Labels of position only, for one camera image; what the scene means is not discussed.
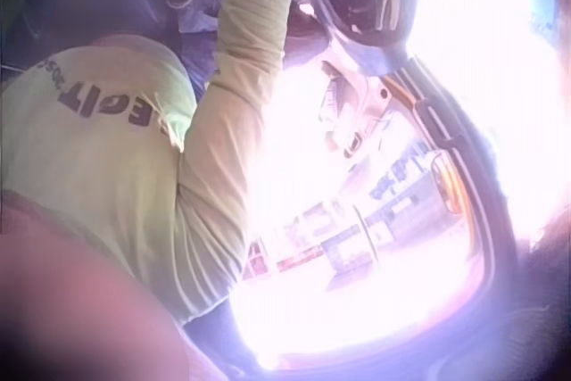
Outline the dark vehicle door frame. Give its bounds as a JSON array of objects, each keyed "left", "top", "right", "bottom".
[{"left": 383, "top": 54, "right": 525, "bottom": 293}]

